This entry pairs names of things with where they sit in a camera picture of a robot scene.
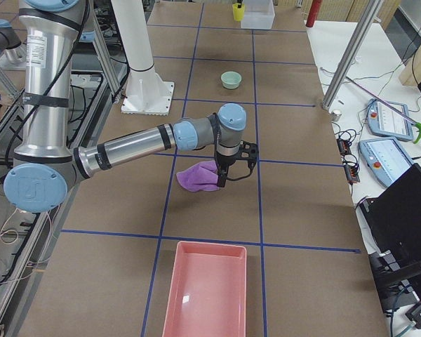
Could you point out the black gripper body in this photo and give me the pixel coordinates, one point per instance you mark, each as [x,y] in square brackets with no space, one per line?
[225,162]

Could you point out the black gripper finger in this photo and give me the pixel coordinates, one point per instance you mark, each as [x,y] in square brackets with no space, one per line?
[222,178]

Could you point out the purple cloth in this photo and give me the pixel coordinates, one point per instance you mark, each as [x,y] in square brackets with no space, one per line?
[199,177]

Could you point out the yellow plastic cup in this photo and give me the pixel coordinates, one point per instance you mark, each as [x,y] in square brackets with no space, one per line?
[238,10]

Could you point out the mint green bowl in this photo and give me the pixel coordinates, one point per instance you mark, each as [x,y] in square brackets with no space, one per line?
[231,80]

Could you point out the pink plastic tray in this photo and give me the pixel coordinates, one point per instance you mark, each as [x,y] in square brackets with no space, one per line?
[208,289]

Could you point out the translucent white bin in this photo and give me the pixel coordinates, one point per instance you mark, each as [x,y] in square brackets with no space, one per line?
[258,14]

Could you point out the near teach pendant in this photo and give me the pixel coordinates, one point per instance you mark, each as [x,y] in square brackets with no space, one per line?
[386,158]

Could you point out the teach pendant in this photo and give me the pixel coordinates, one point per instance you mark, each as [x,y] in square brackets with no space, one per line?
[386,158]
[383,121]

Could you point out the far teach pendant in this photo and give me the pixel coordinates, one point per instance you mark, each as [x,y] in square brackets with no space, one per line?
[383,121]

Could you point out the red fire extinguisher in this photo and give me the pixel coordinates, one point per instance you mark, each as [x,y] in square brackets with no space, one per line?
[313,13]

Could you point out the black monitor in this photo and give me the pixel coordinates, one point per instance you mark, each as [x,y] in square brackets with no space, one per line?
[394,218]

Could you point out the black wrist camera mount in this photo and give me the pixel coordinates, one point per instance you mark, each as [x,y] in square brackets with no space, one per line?
[248,152]

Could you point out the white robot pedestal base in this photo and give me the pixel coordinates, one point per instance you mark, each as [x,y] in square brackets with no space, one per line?
[146,92]

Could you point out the black cable connectors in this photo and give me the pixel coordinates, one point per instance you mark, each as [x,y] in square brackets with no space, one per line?
[344,140]

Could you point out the green handled grabber tool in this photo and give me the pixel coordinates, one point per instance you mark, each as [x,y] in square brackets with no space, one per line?
[416,124]

